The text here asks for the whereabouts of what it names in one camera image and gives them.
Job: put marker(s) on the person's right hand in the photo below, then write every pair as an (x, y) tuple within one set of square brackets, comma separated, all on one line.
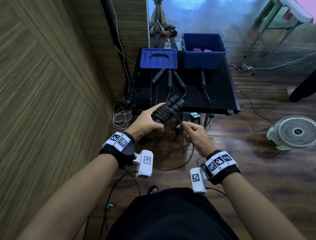
[(200, 138)]

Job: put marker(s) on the person's left hand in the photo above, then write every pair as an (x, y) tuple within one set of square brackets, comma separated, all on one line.
[(145, 122)]

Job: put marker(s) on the blue plastic bin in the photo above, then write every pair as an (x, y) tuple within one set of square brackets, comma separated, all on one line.
[(203, 61)]

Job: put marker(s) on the person's left forearm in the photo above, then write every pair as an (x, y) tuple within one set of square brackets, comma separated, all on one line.
[(71, 197)]

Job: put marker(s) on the person's right forearm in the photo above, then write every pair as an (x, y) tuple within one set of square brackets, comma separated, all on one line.
[(256, 207)]

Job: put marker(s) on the blue bin lid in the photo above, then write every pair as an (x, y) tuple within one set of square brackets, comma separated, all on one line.
[(148, 64)]

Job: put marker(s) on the person's left foot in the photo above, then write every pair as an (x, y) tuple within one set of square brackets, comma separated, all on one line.
[(153, 190)]

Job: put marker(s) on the person's black clothing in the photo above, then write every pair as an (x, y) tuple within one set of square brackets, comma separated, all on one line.
[(172, 217)]

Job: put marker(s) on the black wristband with marker tags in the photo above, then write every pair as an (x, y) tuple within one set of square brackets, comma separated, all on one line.
[(119, 147), (219, 165)]

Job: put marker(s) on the black glossy low table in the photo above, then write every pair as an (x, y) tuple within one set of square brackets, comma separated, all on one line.
[(222, 96)]

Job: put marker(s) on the black pouch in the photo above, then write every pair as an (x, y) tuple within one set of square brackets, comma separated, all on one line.
[(158, 45)]

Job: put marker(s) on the white water bottle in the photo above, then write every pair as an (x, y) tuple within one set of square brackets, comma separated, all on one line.
[(167, 44)]

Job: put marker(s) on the white floor fan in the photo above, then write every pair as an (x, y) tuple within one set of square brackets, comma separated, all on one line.
[(296, 132)]

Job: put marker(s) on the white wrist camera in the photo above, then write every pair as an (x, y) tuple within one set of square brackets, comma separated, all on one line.
[(145, 163), (197, 180)]

